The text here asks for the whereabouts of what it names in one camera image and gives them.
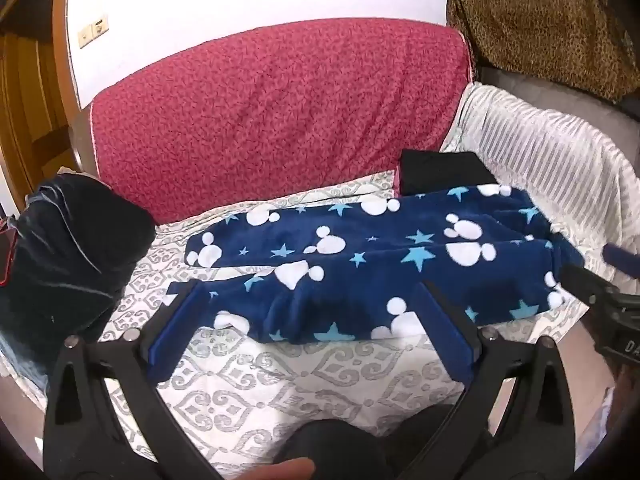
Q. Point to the leopard print cloth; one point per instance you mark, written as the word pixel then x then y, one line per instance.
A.
pixel 540 25

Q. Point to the wall switch plate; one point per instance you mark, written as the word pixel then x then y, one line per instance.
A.
pixel 94 30

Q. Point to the red sofa back cover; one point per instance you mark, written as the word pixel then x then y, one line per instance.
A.
pixel 260 120

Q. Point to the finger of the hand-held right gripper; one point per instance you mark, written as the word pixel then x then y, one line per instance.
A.
pixel 582 282
pixel 622 260

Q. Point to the blue star print fleece pants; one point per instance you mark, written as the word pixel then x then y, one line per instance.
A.
pixel 350 260

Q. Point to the dark item with red trim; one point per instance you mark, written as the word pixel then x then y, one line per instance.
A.
pixel 6 255

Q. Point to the white grey patterned sheet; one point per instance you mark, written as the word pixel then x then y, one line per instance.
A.
pixel 250 370

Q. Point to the person's dark clothed leg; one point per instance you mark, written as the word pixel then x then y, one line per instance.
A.
pixel 350 440

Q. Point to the black folded cloth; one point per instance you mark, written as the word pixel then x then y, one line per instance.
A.
pixel 442 172

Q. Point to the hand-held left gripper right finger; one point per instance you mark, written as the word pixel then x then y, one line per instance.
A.
pixel 450 332

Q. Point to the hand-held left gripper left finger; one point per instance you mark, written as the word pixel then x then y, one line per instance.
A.
pixel 170 332

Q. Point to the white striped blanket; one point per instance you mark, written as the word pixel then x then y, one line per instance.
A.
pixel 540 150

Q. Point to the dark velvet armrest cover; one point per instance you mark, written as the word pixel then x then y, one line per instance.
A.
pixel 70 260

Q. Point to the person's left hand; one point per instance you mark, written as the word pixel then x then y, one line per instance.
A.
pixel 285 472

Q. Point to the wooden door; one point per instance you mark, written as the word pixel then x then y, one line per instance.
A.
pixel 30 85

